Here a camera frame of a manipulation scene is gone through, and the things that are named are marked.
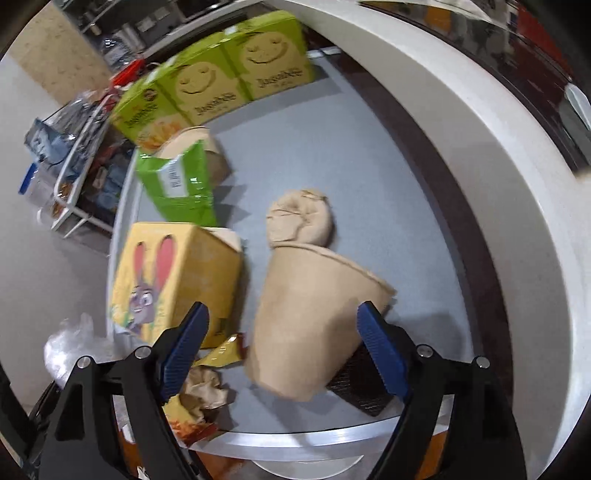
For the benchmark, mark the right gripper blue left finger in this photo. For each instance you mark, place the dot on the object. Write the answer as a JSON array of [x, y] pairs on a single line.
[[178, 349]]

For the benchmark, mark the green snack bag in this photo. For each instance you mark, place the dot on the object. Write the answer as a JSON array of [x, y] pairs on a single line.
[[180, 188]]

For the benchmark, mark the left green Jagabee box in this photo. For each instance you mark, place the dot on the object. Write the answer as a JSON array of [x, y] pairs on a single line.
[[146, 116]]

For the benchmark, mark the white plastic trash bag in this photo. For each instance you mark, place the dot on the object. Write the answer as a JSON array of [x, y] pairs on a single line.
[[75, 338]]

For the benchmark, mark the yellow snack wrapper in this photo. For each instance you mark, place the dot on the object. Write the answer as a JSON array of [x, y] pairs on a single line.
[[184, 427]]

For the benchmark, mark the yellow rabbit cartoon box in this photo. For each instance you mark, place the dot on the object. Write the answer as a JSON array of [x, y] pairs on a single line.
[[165, 267]]

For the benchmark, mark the crumpled brown paper ball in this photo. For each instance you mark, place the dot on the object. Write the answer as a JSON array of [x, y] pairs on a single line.
[[300, 216]]

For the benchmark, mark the green jagabee box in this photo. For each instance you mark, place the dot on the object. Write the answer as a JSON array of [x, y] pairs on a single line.
[[146, 116], [269, 53], [201, 82]]

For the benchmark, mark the black perforated tray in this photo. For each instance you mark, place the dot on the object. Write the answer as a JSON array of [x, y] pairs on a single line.
[[360, 384]]

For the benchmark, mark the white wire storage rack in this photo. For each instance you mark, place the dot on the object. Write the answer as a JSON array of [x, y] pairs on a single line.
[[80, 164]]

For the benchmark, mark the small crumpled brown paper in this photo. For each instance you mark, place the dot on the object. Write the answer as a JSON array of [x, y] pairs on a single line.
[[202, 393]]

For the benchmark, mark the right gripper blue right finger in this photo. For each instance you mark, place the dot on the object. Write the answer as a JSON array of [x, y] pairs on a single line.
[[390, 348]]

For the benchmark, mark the clear plastic water bottle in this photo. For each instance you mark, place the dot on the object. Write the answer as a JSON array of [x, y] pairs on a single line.
[[116, 53]]

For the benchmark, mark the right green Jagabee box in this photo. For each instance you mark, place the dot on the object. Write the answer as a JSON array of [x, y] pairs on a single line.
[[269, 53]]

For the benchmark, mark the middle green Jagabee box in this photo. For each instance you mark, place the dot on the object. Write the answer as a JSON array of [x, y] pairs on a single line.
[[201, 82]]

